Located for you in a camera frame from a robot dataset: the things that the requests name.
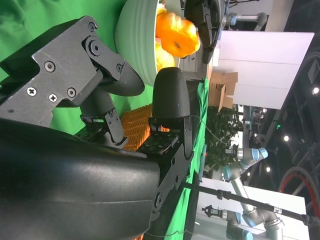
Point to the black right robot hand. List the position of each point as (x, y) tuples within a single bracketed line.
[(62, 175)]

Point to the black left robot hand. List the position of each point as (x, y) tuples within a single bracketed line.
[(207, 25)]

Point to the long ridged orange bread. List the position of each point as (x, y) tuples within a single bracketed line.
[(175, 30)]

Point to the round striped orange bread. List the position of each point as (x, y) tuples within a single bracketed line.
[(163, 58)]

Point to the grey round bowl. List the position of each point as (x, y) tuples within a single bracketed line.
[(137, 37)]

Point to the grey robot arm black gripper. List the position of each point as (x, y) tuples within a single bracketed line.
[(212, 212)]

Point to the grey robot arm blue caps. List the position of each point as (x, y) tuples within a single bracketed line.
[(250, 20), (237, 185)]

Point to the orange wicker basket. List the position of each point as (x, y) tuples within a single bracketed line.
[(136, 122)]

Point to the white partition panel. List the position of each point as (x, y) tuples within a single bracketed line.
[(275, 197), (262, 50)]

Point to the brown cardboard box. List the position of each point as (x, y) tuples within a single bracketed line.
[(220, 92)]

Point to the green cloth with print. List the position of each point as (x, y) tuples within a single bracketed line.
[(202, 105)]

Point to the green leafy plant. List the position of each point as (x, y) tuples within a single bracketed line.
[(220, 130)]

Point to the black wheel red rim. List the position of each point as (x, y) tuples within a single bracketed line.
[(283, 181)]

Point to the black tripod pole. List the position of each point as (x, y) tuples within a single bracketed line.
[(237, 197)]

